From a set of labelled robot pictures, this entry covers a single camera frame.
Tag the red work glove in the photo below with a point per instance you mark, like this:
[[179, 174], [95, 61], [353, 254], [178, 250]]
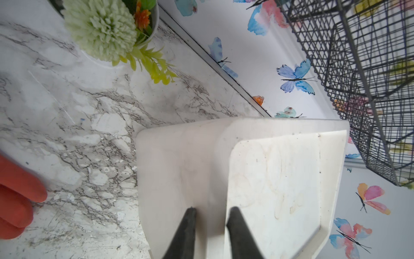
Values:
[[19, 189]]

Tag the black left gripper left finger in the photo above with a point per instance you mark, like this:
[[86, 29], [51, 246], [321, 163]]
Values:
[[182, 245]]

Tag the white three-drawer cabinet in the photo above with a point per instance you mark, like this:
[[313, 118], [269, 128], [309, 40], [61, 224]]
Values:
[[282, 173]]

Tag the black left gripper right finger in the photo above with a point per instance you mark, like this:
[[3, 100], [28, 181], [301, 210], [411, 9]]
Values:
[[243, 245]]

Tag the artificial green flower plant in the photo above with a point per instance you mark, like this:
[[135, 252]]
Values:
[[109, 29]]

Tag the black wire wall basket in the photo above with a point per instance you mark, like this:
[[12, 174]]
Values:
[[363, 55]]

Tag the white flower pot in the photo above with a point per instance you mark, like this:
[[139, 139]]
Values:
[[150, 32]]

